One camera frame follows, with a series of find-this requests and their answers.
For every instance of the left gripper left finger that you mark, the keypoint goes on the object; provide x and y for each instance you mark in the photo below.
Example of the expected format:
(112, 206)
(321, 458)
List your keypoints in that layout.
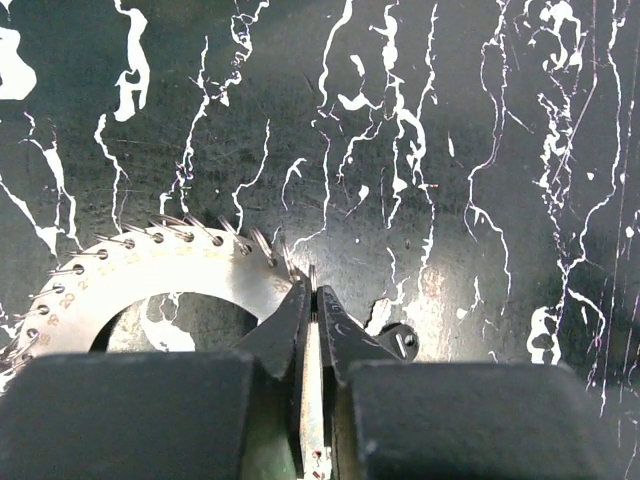
(223, 415)

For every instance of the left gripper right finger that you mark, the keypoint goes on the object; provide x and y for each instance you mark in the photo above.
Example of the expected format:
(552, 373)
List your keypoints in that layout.
(411, 420)

